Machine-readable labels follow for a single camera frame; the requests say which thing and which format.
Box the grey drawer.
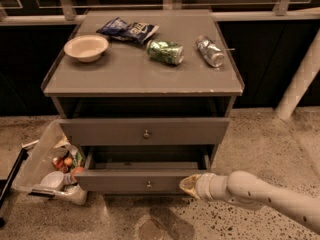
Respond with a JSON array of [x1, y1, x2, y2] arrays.
[[59, 118, 229, 146], [75, 145, 211, 195]]

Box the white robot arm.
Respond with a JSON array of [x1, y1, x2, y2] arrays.
[[179, 171, 320, 234]]

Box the grey drawer cabinet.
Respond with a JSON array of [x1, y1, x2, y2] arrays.
[[40, 9, 245, 172]]

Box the red apple in bin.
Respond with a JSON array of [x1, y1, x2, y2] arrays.
[[71, 166, 85, 182]]

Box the silver soda can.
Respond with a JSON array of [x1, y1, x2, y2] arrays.
[[195, 35, 224, 68]]

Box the white diagonal pole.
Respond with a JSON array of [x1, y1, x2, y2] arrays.
[[275, 30, 320, 120]]

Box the green soda can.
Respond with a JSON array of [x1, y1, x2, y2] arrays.
[[146, 39, 184, 65]]

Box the clear plastic bin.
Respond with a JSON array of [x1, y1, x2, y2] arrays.
[[13, 120, 87, 205]]

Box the blue chip bag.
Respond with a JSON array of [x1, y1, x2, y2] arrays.
[[97, 17, 159, 44]]

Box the black bin lid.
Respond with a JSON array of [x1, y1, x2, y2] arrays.
[[0, 147, 29, 228]]

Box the metal window railing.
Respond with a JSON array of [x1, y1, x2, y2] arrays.
[[0, 0, 320, 26]]

